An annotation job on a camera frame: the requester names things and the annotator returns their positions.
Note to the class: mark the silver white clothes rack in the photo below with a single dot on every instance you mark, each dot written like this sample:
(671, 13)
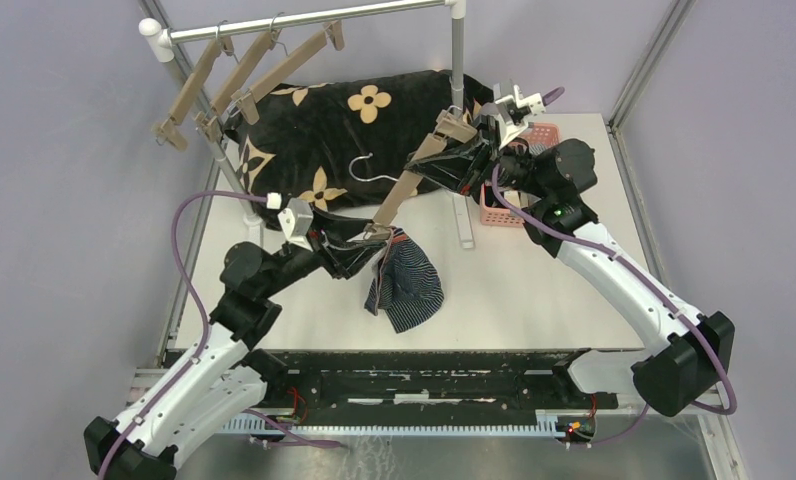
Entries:
(179, 50)

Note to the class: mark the pink plastic basket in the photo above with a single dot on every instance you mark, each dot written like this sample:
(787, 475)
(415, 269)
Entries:
(537, 138)

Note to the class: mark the navy striped underwear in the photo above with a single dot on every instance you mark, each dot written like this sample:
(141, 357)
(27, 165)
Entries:
(406, 286)

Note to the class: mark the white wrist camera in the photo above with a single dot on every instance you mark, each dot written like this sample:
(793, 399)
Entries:
(295, 217)
(512, 109)

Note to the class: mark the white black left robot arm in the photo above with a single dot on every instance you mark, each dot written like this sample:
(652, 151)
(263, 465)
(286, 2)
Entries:
(225, 372)

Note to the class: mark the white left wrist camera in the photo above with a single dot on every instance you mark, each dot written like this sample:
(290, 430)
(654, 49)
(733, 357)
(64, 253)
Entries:
(295, 217)

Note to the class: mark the light blue cable duct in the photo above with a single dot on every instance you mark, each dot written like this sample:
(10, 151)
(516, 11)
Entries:
(544, 426)

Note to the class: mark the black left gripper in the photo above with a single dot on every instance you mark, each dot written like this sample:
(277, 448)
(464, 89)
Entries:
(341, 260)

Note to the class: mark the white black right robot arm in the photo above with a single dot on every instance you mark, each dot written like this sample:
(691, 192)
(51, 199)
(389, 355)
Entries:
(686, 354)

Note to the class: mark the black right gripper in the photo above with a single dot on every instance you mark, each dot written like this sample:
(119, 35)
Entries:
(464, 167)

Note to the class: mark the beige hanger with navy underwear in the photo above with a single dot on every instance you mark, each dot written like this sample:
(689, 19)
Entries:
(450, 129)

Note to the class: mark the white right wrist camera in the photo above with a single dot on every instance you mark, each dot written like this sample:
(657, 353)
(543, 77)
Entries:
(512, 109)

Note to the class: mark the black floral blanket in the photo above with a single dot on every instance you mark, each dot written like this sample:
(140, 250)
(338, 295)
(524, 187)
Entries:
(338, 145)

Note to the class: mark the beige clip hanger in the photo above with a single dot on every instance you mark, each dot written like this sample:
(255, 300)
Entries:
(209, 124)

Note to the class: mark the beige hanger with striped underwear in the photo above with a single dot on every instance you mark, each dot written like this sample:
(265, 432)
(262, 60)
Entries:
(246, 101)

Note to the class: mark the empty beige hanger far left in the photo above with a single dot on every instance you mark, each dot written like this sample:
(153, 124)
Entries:
(167, 131)

